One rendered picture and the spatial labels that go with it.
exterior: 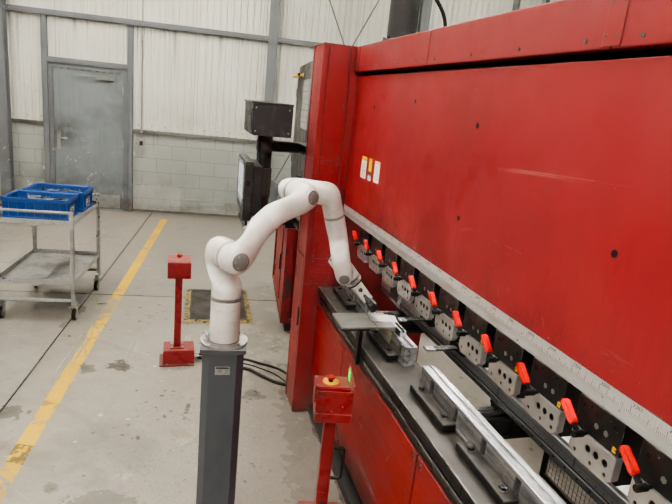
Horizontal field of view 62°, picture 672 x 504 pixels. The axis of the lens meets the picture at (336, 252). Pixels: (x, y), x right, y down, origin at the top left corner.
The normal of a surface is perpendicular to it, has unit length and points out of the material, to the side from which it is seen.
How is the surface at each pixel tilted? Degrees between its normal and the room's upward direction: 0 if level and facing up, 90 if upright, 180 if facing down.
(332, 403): 90
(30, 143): 90
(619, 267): 90
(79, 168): 90
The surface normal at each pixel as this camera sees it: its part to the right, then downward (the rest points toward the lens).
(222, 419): 0.16, 0.27
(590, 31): -0.96, -0.03
